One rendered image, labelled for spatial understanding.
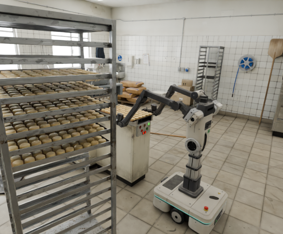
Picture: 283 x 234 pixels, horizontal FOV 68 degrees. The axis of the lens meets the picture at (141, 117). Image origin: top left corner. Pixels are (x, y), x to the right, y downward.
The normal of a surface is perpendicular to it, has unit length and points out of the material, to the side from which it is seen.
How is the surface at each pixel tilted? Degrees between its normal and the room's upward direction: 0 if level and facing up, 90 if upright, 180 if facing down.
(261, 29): 90
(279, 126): 90
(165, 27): 90
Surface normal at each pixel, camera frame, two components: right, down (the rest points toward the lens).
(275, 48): -0.52, 0.08
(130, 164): -0.64, 0.22
